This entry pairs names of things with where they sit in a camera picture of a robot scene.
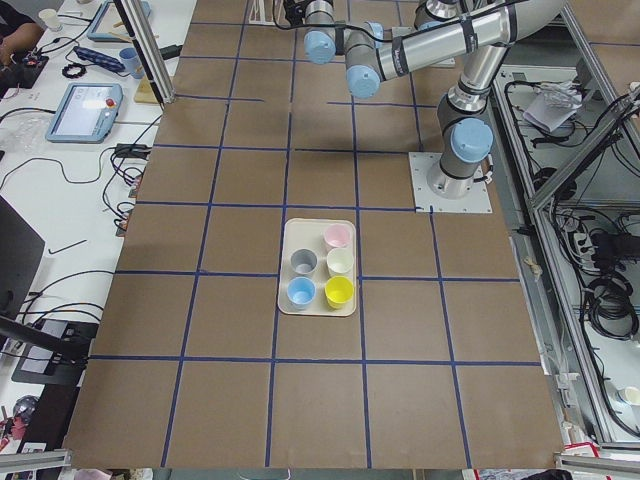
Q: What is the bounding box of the blue cup on tray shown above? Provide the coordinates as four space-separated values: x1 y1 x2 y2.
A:
286 276 316 310

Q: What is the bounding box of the person forearm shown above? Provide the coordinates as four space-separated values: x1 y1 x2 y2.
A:
1 22 44 66

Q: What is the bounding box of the blue mug on desk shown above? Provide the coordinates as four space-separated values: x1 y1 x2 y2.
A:
119 47 144 79

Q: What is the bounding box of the black monitor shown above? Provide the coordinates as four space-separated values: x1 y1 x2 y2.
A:
0 198 45 319

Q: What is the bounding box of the wooden stand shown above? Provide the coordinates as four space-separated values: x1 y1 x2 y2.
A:
134 76 162 105

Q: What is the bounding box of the aluminium frame post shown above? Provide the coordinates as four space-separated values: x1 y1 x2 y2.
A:
114 0 175 106

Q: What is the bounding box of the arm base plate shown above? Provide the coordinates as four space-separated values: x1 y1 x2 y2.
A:
408 152 493 214

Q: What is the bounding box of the pink cup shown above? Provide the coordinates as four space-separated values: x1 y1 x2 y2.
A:
323 223 351 252

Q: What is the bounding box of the far teach pendant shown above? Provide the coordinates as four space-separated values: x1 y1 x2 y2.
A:
87 1 128 42

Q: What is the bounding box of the paper cup in cabinet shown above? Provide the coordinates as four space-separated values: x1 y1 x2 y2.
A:
617 386 640 406

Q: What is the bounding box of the teach pendant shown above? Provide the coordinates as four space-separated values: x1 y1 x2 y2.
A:
87 1 128 42
45 82 123 144

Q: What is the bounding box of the white cup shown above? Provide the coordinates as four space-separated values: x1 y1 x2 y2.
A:
326 248 354 277

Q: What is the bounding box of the paper cup on desk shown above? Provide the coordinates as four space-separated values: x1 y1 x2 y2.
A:
38 8 62 32

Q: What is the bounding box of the cream plastic tray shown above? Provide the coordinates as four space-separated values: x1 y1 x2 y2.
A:
278 218 357 317

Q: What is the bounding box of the grey cup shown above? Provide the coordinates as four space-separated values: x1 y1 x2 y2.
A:
290 248 318 277

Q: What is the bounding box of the yellow cup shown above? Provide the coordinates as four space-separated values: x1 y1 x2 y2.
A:
324 276 355 310

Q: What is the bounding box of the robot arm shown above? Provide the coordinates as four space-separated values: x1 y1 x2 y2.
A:
414 0 460 30
284 1 565 198

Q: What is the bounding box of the near teach pendant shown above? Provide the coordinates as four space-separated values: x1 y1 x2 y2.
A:
45 82 123 144

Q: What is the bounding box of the crumpled white paper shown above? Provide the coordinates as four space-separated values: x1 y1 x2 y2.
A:
523 81 583 133

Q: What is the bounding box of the black ring part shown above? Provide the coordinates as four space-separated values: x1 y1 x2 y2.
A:
61 62 87 79

